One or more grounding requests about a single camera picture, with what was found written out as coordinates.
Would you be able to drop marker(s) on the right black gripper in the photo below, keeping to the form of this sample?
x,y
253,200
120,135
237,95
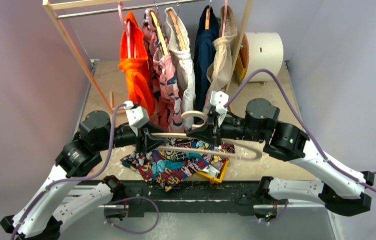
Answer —
x,y
214,128

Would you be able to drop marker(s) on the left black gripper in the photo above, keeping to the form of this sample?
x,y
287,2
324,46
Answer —
x,y
149,142

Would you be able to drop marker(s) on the colourful comic print shorts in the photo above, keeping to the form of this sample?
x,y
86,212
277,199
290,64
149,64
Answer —
x,y
167,168

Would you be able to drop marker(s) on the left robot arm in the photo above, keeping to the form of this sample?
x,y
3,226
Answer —
x,y
46,215

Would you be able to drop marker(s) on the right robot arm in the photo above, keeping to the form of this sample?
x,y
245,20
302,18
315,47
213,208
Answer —
x,y
340,189

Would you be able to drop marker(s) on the pink patterned shorts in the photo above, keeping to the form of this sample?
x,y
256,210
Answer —
x,y
167,113

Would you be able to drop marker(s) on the beige shorts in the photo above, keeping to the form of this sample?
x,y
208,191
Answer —
x,y
219,73

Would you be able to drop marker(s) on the white shorts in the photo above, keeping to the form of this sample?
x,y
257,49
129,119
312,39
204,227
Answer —
x,y
182,61

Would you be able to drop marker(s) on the navy blue shorts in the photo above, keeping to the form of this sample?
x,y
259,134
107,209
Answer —
x,y
204,53

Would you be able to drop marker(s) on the orange wooden hanger navy shorts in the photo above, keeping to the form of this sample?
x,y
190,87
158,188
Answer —
x,y
207,18

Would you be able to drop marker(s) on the pink hanger under orange shorts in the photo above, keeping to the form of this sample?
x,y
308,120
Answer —
x,y
126,26

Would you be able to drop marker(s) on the pink hanger under beige shorts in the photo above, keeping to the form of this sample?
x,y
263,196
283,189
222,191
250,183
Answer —
x,y
224,18

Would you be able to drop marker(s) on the white items in bin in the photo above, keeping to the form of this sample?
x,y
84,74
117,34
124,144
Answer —
x,y
211,171

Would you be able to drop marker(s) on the yellow plastic bin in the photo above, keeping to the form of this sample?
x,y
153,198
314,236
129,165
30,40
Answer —
x,y
222,166

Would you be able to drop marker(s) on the white cylindrical drum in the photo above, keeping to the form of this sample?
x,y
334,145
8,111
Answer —
x,y
259,50

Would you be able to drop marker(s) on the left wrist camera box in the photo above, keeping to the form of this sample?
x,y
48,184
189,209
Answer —
x,y
137,116

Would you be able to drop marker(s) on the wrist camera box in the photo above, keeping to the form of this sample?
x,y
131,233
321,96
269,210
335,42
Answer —
x,y
218,99
137,116

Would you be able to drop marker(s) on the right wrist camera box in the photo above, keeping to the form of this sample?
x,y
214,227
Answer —
x,y
218,99

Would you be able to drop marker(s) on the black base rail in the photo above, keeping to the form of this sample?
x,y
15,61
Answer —
x,y
198,197

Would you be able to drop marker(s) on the wooden clothes rack frame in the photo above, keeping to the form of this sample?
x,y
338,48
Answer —
x,y
51,9

